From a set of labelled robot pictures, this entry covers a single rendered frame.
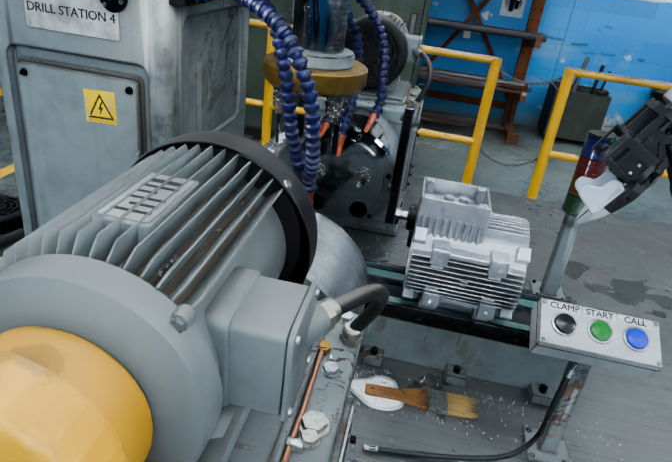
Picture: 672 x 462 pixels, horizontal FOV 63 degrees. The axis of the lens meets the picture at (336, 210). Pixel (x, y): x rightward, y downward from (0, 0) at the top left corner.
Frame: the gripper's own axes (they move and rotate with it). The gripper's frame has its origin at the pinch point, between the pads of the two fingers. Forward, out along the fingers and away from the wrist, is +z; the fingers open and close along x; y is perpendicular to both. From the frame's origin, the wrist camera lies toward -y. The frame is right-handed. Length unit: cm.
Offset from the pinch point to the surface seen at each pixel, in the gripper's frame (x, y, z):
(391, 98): -53, 35, 18
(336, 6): -1, 53, 0
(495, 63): -230, -5, 11
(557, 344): 19.5, -2.4, 12.4
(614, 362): 18.7, -10.4, 9.4
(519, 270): 1.4, 1.5, 13.7
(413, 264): 3.8, 16.1, 24.2
